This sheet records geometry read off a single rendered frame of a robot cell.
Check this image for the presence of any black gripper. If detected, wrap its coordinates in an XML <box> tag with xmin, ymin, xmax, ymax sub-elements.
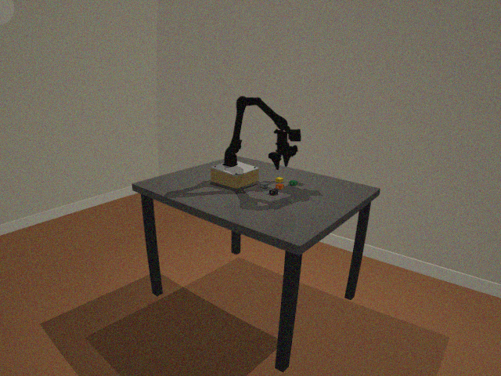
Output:
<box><xmin>269</xmin><ymin>141</ymin><xmax>291</xmax><ymax>170</ymax></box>

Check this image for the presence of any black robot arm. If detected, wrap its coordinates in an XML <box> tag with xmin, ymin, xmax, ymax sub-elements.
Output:
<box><xmin>223</xmin><ymin>96</ymin><xmax>301</xmax><ymax>167</ymax></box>

